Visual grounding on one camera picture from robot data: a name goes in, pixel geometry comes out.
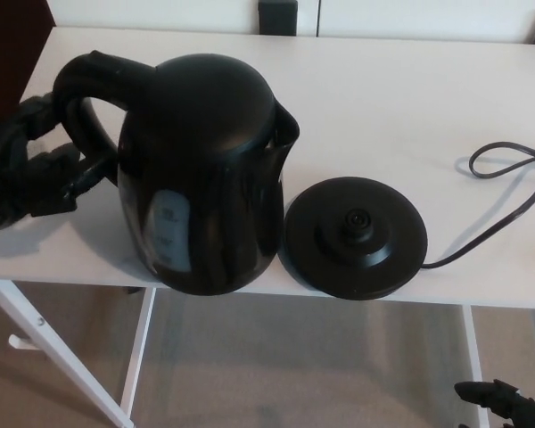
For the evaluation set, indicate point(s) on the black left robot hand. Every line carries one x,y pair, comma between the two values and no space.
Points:
24,178

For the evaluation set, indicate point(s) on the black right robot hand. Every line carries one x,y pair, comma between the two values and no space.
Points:
504,405

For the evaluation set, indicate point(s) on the black electric kettle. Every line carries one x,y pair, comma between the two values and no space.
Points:
196,178

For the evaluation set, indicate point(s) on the black round kettle base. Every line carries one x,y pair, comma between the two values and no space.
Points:
354,232

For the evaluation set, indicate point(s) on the black chair back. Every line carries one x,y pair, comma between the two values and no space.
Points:
277,15

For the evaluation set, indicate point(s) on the white metal table frame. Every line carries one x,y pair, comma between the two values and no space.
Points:
71,339

